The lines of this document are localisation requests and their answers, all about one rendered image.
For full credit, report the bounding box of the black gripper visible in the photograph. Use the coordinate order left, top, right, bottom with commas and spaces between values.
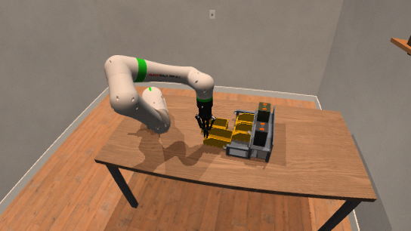
195, 108, 216, 138

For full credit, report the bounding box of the grey metal shelf rack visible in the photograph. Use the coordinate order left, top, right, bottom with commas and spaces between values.
223, 106, 275, 162

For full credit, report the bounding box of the yellow bin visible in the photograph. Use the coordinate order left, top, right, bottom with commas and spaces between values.
209, 118, 228, 130
232, 123, 253, 143
203, 128, 233, 149
235, 113, 254, 125

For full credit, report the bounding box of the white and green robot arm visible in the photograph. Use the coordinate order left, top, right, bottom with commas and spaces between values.
104, 55, 215, 134

